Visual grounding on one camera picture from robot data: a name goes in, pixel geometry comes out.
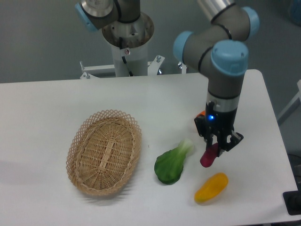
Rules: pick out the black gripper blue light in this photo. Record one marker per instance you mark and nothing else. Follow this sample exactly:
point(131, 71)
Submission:
point(219, 125)

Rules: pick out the purple sweet potato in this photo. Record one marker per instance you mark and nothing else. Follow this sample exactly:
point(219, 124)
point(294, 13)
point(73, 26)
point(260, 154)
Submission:
point(209, 156)

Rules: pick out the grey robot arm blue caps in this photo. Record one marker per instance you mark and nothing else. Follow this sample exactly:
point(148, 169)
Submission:
point(218, 53)

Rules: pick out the orange tangerine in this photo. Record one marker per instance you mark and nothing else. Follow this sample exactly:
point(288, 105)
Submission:
point(203, 113)

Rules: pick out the yellow mango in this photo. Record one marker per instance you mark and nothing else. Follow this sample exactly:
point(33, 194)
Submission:
point(211, 188)

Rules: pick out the green bok choy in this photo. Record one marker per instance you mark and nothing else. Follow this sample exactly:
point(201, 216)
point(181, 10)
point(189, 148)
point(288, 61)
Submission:
point(168, 167)

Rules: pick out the black device at table edge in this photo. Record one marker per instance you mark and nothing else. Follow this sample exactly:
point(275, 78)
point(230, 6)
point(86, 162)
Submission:
point(293, 202)

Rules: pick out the oval wicker basket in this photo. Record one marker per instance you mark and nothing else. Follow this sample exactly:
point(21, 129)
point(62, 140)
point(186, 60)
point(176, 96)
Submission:
point(104, 153)

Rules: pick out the white metal base frame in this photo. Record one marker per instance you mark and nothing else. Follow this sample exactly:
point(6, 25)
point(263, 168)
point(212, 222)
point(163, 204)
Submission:
point(88, 72)

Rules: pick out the white frame at right edge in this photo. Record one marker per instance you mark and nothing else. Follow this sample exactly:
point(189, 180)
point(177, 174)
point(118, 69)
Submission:
point(292, 105)

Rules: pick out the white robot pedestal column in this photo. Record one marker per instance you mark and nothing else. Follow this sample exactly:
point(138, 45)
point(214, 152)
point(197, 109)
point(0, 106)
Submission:
point(129, 45)

